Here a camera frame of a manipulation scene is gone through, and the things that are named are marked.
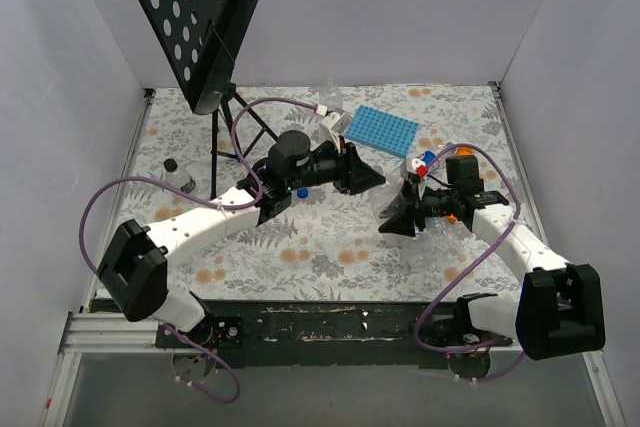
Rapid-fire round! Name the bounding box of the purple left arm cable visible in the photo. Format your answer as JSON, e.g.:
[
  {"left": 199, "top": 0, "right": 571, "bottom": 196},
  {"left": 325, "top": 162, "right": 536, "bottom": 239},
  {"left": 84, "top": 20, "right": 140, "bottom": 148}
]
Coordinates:
[{"left": 79, "top": 97, "right": 326, "bottom": 404}]

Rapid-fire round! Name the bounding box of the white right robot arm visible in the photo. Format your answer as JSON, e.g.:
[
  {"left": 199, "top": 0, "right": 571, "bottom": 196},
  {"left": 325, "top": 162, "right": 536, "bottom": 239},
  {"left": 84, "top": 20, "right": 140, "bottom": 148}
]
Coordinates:
[{"left": 379, "top": 155, "right": 606, "bottom": 360}]

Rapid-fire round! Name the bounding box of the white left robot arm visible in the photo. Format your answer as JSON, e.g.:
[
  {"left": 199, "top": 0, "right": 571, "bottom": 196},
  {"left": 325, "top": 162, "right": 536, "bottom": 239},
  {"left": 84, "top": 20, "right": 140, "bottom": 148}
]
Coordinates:
[{"left": 97, "top": 130, "right": 385, "bottom": 347}]

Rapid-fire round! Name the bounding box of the black music stand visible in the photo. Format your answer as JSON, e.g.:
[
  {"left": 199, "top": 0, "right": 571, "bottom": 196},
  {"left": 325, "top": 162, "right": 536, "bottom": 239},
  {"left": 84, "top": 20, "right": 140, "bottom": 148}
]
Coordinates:
[{"left": 122, "top": 0, "right": 296, "bottom": 198}]

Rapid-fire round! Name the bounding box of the small black cap bottle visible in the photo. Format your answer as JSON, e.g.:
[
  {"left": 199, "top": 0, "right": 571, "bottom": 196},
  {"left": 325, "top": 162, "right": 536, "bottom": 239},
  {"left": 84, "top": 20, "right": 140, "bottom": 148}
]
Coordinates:
[{"left": 163, "top": 158, "right": 196, "bottom": 194}]

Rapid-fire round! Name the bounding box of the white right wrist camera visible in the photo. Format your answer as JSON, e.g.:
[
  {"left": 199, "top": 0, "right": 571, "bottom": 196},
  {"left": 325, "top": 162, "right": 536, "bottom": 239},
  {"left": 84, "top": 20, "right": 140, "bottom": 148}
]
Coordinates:
[{"left": 403, "top": 157, "right": 429, "bottom": 183}]

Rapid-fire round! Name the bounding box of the blue label pepsi bottle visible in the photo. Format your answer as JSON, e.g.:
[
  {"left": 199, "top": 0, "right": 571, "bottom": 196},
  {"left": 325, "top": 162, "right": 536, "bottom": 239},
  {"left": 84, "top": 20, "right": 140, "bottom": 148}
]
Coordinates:
[{"left": 394, "top": 151, "right": 446, "bottom": 185}]

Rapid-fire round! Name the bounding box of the blue studded building plate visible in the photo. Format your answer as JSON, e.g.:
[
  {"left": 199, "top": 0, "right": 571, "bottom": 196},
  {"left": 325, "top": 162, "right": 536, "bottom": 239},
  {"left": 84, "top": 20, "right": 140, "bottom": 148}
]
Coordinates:
[{"left": 344, "top": 105, "right": 419, "bottom": 158}]

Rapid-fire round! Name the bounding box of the clear bottle green logo cap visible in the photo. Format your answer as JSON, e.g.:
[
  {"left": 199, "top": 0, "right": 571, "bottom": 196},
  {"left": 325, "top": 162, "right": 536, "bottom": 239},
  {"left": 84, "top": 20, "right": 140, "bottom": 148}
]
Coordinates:
[{"left": 312, "top": 118, "right": 334, "bottom": 146}]

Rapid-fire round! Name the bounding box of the large crumpled clear bottle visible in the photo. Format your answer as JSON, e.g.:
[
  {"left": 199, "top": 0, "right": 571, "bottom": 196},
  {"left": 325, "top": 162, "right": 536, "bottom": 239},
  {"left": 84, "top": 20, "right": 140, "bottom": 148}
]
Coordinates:
[{"left": 406, "top": 218, "right": 463, "bottom": 266}]

